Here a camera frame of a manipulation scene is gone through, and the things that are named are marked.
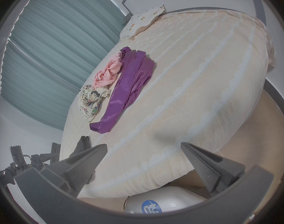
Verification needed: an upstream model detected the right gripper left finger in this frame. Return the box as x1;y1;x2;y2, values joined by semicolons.
40;144;108;197

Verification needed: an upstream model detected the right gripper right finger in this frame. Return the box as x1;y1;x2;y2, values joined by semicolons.
180;142;246;194

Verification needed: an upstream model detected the black T-shirt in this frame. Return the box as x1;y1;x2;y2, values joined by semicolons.
72;135;96;185

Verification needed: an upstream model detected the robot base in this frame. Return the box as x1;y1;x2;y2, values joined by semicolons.
123;185;211;215

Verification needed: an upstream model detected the bed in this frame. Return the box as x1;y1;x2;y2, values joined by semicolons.
60;0;284;199

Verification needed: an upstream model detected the black chest of drawers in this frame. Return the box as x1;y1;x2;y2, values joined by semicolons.
51;142;61;160

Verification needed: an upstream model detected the white printed pyjama top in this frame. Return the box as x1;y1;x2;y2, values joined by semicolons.
78;84;111;123

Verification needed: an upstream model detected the blue-green curtain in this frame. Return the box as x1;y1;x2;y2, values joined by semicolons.
0;42;87;132
7;0;131;90

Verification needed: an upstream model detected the purple garment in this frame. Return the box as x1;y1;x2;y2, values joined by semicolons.
89;46;156;134

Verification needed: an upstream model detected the pink garment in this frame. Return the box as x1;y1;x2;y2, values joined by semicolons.
93;51;124;88

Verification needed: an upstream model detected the white printed pillow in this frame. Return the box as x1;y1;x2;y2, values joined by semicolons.
120;5;166;40

